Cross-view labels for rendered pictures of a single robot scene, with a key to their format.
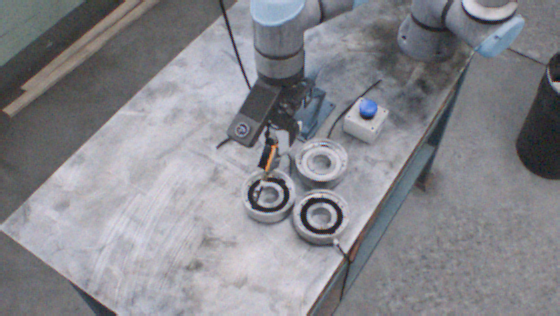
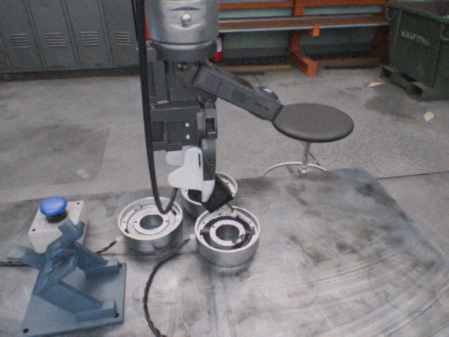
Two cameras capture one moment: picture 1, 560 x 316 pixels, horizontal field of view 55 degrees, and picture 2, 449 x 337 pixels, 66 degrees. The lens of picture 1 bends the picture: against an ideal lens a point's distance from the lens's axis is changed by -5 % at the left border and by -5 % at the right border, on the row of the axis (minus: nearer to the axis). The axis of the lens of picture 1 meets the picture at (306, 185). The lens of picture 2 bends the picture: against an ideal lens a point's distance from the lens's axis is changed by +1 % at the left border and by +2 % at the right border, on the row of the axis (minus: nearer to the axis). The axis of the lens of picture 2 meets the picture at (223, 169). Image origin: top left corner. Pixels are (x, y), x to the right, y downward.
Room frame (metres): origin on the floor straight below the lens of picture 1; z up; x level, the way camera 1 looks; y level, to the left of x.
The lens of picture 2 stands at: (0.83, 0.39, 1.22)
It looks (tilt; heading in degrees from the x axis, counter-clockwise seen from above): 34 degrees down; 232
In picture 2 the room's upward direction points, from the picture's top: straight up
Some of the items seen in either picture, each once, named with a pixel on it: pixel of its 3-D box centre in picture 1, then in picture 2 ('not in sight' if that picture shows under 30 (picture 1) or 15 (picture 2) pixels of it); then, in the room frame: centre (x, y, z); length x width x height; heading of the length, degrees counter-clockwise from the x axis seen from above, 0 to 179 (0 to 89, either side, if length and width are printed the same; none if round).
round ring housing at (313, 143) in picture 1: (321, 164); (151, 225); (0.66, -0.03, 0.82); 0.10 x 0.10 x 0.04
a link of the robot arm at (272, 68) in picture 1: (277, 53); (183, 20); (0.63, 0.06, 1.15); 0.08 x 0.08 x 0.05
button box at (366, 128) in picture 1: (367, 118); (57, 225); (0.79, -0.12, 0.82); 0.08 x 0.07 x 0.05; 151
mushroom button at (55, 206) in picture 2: (367, 112); (56, 213); (0.78, -0.12, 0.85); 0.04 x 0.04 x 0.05
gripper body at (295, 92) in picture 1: (281, 87); (180, 94); (0.63, 0.05, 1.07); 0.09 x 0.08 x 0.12; 153
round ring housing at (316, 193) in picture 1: (321, 218); (209, 195); (0.54, -0.03, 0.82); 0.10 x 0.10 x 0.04
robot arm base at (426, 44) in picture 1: (430, 27); not in sight; (1.08, -0.28, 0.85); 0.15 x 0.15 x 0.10
